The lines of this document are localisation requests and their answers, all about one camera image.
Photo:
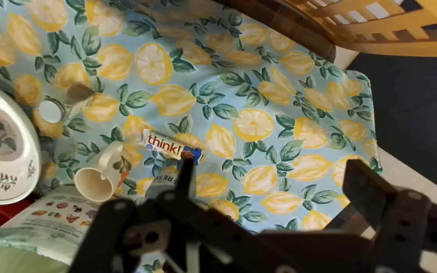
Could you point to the pale green plastic bag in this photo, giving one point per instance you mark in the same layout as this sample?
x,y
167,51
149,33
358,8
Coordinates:
x,y
11,259

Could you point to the think snack bar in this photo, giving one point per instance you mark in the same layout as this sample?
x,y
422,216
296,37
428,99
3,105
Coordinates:
x,y
166,145

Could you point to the printed white snack packet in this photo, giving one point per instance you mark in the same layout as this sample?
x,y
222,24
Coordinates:
x,y
52,218

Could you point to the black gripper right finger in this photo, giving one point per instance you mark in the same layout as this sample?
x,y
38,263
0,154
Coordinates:
x,y
375,192

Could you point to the small white round lid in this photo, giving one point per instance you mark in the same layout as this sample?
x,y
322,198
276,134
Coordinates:
x,y
50,111

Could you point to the lemon print cloth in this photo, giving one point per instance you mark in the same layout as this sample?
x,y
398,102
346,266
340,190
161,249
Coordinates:
x,y
279,101

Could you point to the small brown object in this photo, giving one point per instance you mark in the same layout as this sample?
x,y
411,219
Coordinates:
x,y
79,93

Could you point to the wooden chair back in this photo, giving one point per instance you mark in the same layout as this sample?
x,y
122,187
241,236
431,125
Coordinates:
x,y
405,46

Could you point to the white floral ceramic plate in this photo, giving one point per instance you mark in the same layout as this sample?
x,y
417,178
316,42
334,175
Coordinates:
x,y
6,172

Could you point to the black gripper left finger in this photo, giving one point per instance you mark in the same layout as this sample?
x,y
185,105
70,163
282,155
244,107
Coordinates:
x,y
185,177

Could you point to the white paper cup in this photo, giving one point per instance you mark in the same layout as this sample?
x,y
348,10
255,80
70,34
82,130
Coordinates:
x,y
97,180

